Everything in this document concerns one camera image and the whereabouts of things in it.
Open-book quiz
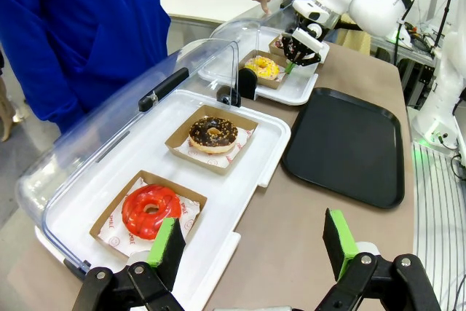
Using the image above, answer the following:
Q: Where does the cardboard tray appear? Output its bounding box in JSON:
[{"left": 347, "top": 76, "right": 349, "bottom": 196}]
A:
[
  {"left": 238, "top": 50, "right": 289, "bottom": 90},
  {"left": 89, "top": 170, "right": 208, "bottom": 259},
  {"left": 164, "top": 104, "right": 259, "bottom": 176},
  {"left": 268, "top": 35, "right": 292, "bottom": 59}
]

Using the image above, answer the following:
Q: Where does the aluminium frame bench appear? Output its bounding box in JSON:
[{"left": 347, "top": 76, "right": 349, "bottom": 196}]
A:
[{"left": 369, "top": 23, "right": 443, "bottom": 108}]

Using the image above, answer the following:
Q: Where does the large white display case base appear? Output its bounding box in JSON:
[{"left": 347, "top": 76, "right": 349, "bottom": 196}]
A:
[{"left": 34, "top": 88, "right": 292, "bottom": 311}]

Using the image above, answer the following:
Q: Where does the cardboard tray under dark donut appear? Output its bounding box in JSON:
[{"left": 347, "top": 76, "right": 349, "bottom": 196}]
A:
[{"left": 268, "top": 35, "right": 292, "bottom": 59}]

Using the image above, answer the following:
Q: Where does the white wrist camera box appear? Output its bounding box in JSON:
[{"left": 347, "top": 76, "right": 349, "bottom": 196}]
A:
[{"left": 292, "top": 28, "right": 324, "bottom": 54}]

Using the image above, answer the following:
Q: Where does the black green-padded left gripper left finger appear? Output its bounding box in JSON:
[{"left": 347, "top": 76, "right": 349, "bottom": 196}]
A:
[{"left": 71, "top": 217, "right": 187, "bottom": 311}]

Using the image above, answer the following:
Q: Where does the yellow sprinkled donut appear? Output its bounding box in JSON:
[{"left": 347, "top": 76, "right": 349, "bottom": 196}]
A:
[{"left": 244, "top": 55, "right": 280, "bottom": 81}]

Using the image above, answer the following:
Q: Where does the white striped mat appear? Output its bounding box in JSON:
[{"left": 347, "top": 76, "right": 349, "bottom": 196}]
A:
[{"left": 411, "top": 141, "right": 466, "bottom": 311}]

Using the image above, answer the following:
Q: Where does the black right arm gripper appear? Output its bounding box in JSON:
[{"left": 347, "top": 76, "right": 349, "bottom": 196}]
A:
[{"left": 280, "top": 14, "right": 328, "bottom": 75}]

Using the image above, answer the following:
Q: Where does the chocolate donut with nut crumbs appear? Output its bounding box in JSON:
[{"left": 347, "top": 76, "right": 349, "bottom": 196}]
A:
[{"left": 189, "top": 116, "right": 239, "bottom": 154}]

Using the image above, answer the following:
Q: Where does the printed paper under chocolate donut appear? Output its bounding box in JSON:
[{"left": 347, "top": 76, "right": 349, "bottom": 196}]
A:
[{"left": 173, "top": 127, "right": 255, "bottom": 169}]

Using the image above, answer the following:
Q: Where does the black plastic serving tray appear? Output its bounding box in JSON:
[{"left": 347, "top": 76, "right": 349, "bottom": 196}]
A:
[{"left": 282, "top": 87, "right": 406, "bottom": 210}]

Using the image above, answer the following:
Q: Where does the person's blue hoodie torso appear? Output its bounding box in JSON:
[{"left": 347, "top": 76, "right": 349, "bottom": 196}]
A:
[{"left": 0, "top": 0, "right": 172, "bottom": 133}]

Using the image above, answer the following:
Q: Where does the small clear display case lid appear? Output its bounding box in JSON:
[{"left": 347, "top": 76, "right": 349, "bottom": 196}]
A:
[{"left": 198, "top": 0, "right": 303, "bottom": 103}]

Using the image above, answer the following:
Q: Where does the red glazed donut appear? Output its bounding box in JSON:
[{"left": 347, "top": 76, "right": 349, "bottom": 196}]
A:
[{"left": 122, "top": 184, "right": 182, "bottom": 241}]

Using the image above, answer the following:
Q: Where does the person's right forearm blue sleeve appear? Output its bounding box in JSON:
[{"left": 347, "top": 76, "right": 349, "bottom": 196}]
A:
[{"left": 21, "top": 34, "right": 90, "bottom": 134}]

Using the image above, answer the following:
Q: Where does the cardboard tray under red donut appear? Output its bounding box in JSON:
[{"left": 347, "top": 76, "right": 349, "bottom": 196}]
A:
[{"left": 89, "top": 170, "right": 208, "bottom": 259}]

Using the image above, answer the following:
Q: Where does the large clear display case lid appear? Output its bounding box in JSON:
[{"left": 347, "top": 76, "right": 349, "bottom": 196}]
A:
[{"left": 15, "top": 38, "right": 242, "bottom": 275}]

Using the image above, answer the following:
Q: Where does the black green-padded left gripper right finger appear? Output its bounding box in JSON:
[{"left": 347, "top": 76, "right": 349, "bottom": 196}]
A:
[{"left": 315, "top": 208, "right": 442, "bottom": 311}]

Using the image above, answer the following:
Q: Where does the cardboard tray under chocolate donut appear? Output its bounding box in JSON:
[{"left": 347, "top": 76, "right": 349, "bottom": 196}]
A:
[{"left": 164, "top": 104, "right": 259, "bottom": 176}]

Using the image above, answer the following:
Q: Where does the bystander's bare leg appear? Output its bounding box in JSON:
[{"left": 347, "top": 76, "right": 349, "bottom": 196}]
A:
[{"left": 0, "top": 50, "right": 21, "bottom": 143}]

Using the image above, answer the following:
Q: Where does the small white display case base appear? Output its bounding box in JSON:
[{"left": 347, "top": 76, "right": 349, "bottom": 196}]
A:
[{"left": 197, "top": 39, "right": 331, "bottom": 107}]

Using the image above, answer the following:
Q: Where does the printed paper under red donut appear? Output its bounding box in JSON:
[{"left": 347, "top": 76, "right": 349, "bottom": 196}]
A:
[{"left": 97, "top": 178, "right": 201, "bottom": 257}]

